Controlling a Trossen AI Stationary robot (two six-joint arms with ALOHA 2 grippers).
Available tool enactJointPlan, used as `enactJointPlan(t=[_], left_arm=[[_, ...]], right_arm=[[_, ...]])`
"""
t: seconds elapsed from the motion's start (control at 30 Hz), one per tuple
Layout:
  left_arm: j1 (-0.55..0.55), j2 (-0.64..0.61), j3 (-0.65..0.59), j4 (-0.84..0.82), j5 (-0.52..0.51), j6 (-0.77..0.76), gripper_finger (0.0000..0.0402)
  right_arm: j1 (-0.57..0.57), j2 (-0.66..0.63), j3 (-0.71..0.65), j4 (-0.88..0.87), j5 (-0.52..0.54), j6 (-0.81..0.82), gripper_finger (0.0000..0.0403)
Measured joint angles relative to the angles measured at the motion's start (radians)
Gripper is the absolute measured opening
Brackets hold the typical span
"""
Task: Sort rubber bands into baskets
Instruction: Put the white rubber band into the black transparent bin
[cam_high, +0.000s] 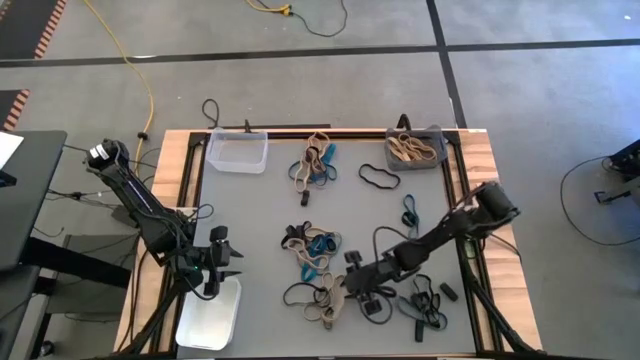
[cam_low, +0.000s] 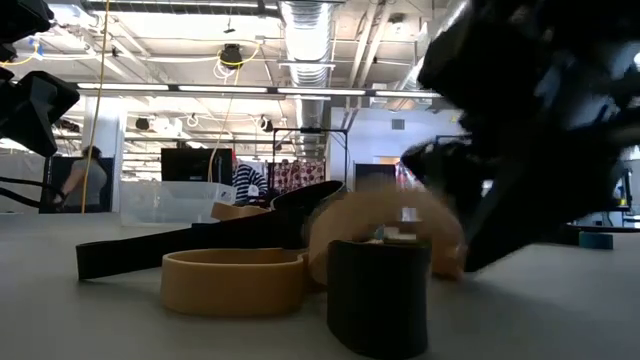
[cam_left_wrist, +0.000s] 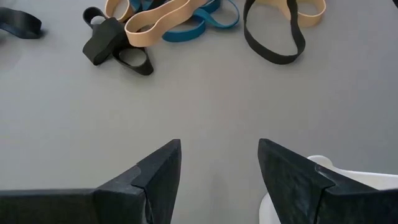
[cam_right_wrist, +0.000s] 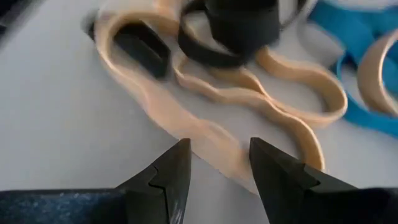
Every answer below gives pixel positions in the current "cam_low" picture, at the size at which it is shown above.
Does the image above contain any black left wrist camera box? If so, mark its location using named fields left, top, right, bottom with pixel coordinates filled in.
left=0, top=0, right=55, bottom=44

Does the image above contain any black partition panel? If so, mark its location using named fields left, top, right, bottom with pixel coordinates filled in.
left=39, top=156, right=115, bottom=215

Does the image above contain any black monitor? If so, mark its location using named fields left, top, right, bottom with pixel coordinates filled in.
left=160, top=147, right=234, bottom=184

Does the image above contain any teal rubber band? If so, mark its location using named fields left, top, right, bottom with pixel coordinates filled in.
left=578, top=231, right=615, bottom=251

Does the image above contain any long black rubber band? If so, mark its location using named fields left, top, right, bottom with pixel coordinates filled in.
left=75, top=180, right=347, bottom=281

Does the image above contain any black curtain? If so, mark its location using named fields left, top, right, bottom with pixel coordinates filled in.
left=353, top=163, right=397, bottom=194

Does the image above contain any red patterned cloth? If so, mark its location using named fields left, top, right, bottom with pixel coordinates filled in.
left=272, top=159, right=326, bottom=194

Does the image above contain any large tan rubber band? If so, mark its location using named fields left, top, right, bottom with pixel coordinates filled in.
left=307, top=189, right=469, bottom=286

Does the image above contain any person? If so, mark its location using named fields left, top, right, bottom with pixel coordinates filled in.
left=52, top=144, right=109, bottom=215
left=231, top=148, right=270, bottom=205

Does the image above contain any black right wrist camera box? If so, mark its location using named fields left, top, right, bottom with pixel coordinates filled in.
left=417, top=0, right=556, bottom=126

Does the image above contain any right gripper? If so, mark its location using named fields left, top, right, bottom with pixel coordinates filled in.
left=399, top=112, right=640, bottom=275

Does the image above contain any clear plastic bin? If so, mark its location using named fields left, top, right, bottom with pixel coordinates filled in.
left=119, top=180, right=239, bottom=229

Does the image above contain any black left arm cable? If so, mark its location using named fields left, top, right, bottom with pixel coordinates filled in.
left=0, top=175, right=66, bottom=209

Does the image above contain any black clothes rack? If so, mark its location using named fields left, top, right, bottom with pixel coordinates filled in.
left=272, top=128, right=350, bottom=194

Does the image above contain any long ceiling light bar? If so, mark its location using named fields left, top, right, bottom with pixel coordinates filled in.
left=74, top=82, right=444, bottom=100

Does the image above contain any black aluminium table frame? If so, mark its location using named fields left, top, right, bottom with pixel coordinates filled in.
left=569, top=223, right=640, bottom=234

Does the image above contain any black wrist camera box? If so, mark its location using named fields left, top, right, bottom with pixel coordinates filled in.
left=0, top=0, right=55, bottom=44
left=417, top=0, right=556, bottom=126

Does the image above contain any short wide black rubber band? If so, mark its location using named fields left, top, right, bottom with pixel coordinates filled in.
left=327, top=238, right=432, bottom=360

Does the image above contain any yellow cable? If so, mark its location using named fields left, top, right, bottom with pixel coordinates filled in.
left=207, top=44, right=262, bottom=184
left=81, top=0, right=112, bottom=215

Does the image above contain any silver air duct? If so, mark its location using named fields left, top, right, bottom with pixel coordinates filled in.
left=277, top=0, right=335, bottom=159

